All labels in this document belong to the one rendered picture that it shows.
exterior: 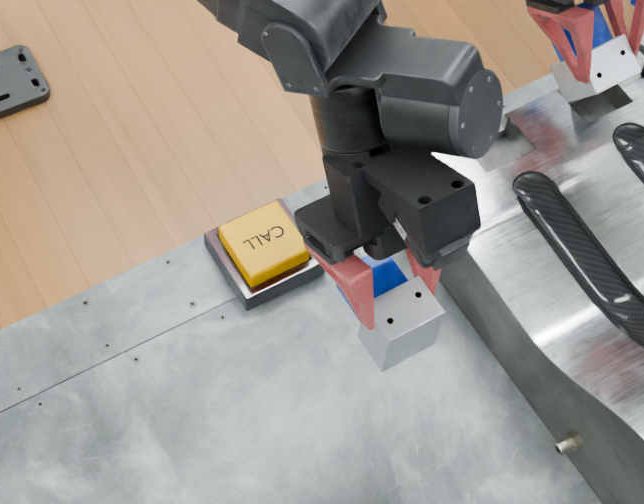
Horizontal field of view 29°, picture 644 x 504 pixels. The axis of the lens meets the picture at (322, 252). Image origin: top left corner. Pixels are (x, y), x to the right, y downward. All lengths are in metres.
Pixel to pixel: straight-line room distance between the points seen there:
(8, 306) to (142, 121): 0.23
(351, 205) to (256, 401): 0.28
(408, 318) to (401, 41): 0.22
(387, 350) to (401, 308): 0.03
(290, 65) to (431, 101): 0.09
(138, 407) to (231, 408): 0.08
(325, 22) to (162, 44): 0.53
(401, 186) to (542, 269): 0.28
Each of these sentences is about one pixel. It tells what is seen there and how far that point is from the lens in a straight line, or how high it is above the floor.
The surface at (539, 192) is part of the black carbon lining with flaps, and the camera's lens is 1.09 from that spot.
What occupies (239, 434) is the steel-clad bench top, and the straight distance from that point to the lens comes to 1.05.
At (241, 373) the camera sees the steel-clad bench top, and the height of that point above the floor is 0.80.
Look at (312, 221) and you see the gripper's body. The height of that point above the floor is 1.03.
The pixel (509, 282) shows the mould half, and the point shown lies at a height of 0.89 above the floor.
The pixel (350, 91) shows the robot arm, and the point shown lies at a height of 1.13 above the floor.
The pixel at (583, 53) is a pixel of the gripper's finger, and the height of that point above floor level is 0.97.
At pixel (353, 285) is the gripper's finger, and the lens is 0.87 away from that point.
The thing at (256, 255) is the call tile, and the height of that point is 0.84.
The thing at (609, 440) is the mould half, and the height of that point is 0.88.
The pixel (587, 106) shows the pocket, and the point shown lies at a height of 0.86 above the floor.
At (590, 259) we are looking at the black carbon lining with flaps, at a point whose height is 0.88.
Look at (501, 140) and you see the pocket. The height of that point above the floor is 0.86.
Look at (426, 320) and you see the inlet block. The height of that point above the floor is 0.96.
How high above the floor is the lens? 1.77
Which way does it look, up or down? 58 degrees down
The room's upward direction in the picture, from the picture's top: 4 degrees clockwise
